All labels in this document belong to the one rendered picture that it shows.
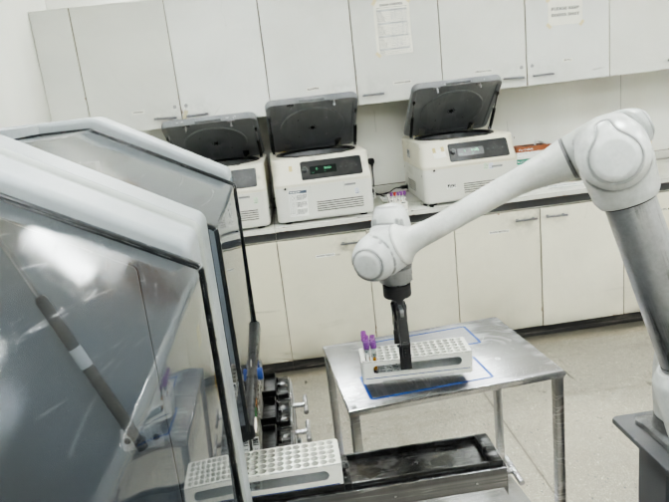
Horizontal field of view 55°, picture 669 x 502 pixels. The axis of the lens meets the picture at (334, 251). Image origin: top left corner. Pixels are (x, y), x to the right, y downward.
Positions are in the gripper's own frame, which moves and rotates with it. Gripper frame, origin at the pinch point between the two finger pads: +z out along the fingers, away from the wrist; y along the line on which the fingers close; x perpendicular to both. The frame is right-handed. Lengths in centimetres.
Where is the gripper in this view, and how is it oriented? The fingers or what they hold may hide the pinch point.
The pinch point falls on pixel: (402, 353)
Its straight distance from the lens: 177.6
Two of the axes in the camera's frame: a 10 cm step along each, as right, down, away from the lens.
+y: -0.4, -2.5, 9.7
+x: -9.9, 1.2, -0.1
